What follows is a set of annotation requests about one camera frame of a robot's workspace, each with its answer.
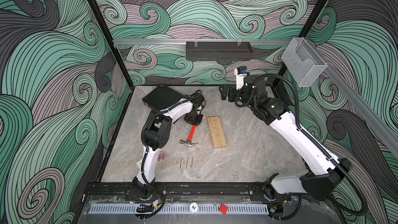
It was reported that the claw hammer orange black handle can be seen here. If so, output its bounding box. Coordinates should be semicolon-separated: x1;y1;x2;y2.
180;125;196;147

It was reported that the wooden block with nails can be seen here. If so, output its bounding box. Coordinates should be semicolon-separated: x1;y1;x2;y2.
207;116;227;149

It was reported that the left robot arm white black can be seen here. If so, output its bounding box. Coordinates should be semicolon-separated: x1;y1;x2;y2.
133;87;206;199

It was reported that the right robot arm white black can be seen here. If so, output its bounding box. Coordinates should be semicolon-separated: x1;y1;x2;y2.
233;69;369;216

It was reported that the black hard case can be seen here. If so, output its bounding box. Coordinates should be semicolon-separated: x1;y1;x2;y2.
143;86;185;113

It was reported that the pink toy car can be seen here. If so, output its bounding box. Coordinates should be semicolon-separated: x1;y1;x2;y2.
158;152;165;161

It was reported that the red cube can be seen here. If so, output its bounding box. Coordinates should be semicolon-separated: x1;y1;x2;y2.
219;204;229;215

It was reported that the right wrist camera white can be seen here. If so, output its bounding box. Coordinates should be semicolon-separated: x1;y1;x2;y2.
234;66;249;90

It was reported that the black wall tray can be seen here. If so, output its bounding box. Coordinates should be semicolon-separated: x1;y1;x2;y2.
186;41;253;64

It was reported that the aluminium wall rail back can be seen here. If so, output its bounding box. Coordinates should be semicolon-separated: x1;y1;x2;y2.
113;38;291;46

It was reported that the aluminium wall rail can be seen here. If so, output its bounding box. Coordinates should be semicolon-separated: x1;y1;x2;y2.
113;38;291;46
309;41;398;157

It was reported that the clear mesh wall holder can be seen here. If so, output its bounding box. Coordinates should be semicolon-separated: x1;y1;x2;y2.
282;37;328;87

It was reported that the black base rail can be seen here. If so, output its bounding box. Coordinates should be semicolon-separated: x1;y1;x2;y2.
84;182;290;202

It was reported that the white slotted cable duct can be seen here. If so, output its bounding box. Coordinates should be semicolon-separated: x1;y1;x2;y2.
88;203;269;215

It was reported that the aluminium wall rail right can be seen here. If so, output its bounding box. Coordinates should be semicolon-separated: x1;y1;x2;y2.
309;41;398;157

